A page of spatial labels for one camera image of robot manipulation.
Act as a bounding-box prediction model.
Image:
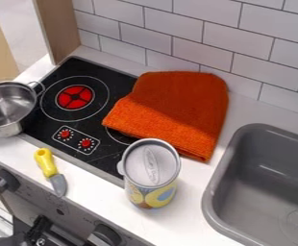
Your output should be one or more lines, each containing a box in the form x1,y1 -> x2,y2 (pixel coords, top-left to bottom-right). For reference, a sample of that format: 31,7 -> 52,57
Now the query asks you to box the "silver pot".
0,80 -> 47,138

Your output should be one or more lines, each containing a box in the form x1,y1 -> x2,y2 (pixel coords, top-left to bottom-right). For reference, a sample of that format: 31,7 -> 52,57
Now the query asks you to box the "toy stove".
17,56 -> 145,188

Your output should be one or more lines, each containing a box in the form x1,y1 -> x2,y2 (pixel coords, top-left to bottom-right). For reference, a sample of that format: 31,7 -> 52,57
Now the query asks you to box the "yellow toy knife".
33,147 -> 68,198

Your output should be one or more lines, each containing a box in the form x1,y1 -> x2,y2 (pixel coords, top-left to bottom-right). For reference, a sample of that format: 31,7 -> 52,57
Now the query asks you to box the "yellow toy can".
115,137 -> 183,209

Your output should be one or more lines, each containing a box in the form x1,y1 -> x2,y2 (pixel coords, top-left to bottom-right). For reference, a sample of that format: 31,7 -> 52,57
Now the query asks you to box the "orange cloth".
101,70 -> 231,163

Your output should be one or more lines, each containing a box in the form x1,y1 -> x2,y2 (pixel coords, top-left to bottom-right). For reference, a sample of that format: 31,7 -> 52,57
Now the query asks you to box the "toy sink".
200,123 -> 298,246

